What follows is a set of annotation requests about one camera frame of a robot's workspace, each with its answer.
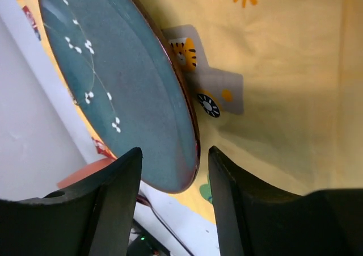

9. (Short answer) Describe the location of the pink ceramic mug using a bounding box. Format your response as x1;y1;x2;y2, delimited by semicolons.
57;157;115;189

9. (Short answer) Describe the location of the purple metal spoon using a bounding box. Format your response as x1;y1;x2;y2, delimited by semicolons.
136;193;196;256

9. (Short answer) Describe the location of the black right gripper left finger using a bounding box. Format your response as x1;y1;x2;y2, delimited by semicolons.
1;148;142;255

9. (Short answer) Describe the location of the yellow car-print placemat cloth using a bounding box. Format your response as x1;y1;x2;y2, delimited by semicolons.
11;0;363;225

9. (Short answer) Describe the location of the teal ceramic plate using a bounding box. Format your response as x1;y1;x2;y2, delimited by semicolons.
38;0;200;194

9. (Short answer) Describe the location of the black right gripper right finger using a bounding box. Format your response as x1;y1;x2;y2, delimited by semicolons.
208;146;362;255

